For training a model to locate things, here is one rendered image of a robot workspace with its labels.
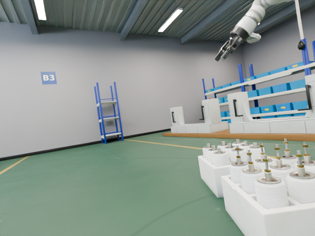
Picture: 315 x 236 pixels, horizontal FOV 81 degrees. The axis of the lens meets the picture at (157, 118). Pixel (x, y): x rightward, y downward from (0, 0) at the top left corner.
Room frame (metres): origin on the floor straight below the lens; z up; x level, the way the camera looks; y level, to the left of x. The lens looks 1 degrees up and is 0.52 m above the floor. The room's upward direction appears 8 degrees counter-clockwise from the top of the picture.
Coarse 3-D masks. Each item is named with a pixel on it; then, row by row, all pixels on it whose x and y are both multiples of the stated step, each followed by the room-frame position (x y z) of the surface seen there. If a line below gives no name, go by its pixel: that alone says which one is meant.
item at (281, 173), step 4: (292, 168) 0.74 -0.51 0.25; (272, 172) 0.75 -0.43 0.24; (276, 172) 0.74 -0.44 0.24; (280, 172) 0.73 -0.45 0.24; (284, 172) 0.72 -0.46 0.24; (288, 172) 0.72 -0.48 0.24; (276, 176) 0.74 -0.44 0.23; (280, 176) 0.73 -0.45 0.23; (284, 176) 0.72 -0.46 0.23; (284, 180) 0.72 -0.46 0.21
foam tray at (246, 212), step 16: (224, 176) 0.95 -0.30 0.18; (224, 192) 0.94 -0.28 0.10; (240, 192) 0.74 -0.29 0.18; (240, 208) 0.75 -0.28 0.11; (256, 208) 0.61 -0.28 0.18; (272, 208) 0.60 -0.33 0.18; (288, 208) 0.59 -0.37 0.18; (304, 208) 0.58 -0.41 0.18; (240, 224) 0.78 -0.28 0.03; (256, 224) 0.63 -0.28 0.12; (272, 224) 0.57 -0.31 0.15; (288, 224) 0.57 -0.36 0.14; (304, 224) 0.57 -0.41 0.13
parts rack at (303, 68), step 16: (304, 48) 4.36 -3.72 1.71; (240, 64) 5.95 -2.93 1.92; (304, 64) 4.41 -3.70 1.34; (240, 80) 6.01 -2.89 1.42; (256, 80) 5.53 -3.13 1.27; (256, 96) 5.60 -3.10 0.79; (272, 96) 5.74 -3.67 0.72; (272, 112) 5.24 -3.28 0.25; (288, 112) 4.86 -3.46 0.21; (304, 112) 4.54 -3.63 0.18
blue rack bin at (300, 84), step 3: (294, 81) 4.66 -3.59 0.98; (297, 81) 4.61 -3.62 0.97; (300, 81) 4.55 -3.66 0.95; (303, 81) 4.50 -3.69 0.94; (291, 84) 4.74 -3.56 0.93; (294, 84) 4.68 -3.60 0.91; (297, 84) 4.62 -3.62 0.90; (300, 84) 4.56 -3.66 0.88; (303, 84) 4.51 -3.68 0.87; (291, 87) 4.75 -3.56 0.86; (294, 87) 4.69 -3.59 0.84; (297, 87) 4.63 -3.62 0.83; (300, 87) 4.57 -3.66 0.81; (303, 87) 4.52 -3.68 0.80
